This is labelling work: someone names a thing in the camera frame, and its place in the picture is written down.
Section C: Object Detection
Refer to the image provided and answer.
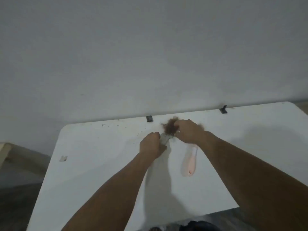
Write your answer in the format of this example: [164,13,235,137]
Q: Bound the person's right hand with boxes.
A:
[174,119,208,145]

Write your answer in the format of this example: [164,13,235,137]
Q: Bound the person's left hand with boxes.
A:
[139,132,168,159]

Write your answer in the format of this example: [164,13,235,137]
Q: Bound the light blue hairbrush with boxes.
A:
[159,133,175,145]

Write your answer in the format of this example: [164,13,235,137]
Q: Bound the large brown hair clump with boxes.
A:
[161,116,180,137]

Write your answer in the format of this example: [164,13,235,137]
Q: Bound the pink hairbrush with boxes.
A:
[181,144,199,177]

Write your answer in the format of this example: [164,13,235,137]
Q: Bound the person's right forearm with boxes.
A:
[200,131,308,231]

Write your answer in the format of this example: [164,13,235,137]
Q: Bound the person's left forearm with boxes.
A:
[61,152,154,231]

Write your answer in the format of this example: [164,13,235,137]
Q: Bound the person's black shorts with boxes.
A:
[149,220,218,231]

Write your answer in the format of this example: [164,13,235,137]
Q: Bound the white drawer cabinet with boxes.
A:
[26,101,308,231]

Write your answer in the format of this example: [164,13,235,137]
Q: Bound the light wooden furniture piece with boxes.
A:
[0,142,13,169]

